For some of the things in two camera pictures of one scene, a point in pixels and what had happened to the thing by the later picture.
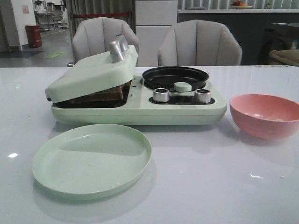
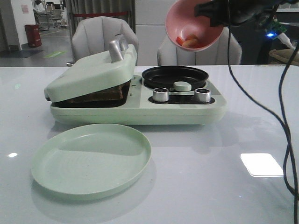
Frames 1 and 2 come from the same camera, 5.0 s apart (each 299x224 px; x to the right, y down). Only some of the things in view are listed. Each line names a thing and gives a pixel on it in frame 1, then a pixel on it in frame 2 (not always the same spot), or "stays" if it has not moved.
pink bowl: x=265 y=116 → x=189 y=32
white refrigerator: x=153 y=19 stays
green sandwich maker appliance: x=140 y=104 stays
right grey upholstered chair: x=197 y=42 stays
